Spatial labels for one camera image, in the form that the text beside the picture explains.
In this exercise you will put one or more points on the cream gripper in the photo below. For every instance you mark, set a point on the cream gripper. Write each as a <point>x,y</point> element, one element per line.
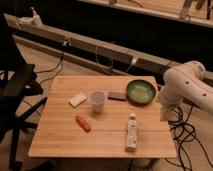
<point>166,114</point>

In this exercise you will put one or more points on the white labelled bottle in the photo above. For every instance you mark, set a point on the white labelled bottle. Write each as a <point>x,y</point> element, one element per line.
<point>131,136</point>

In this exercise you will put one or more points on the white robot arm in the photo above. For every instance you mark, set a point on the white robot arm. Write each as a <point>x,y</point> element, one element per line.
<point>185,81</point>

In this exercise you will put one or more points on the green bowl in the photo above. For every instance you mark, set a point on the green bowl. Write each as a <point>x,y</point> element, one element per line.
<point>140,92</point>

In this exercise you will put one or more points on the dark rectangular block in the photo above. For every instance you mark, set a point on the dark rectangular block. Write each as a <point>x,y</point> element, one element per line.
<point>117,96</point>

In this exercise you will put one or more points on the translucent plastic cup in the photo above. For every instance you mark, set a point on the translucent plastic cup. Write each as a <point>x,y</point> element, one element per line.
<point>97,99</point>

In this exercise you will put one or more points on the wooden table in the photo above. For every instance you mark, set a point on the wooden table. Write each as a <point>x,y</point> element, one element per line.
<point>59,135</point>

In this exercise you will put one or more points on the orange carrot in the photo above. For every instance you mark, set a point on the orange carrot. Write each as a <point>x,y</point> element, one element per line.
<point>83,123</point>

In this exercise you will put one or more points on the white sponge block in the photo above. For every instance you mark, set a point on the white sponge block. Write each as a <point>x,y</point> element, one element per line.
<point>77,99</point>

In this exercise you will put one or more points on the black office chair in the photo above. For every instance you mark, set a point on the black office chair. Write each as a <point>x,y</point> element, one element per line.
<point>18,81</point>

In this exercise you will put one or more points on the long metal rail beam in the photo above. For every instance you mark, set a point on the long metal rail beam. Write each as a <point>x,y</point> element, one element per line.
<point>158,43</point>

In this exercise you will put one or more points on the white device on rail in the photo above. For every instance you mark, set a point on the white device on rail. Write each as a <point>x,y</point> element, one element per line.
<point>35,19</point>

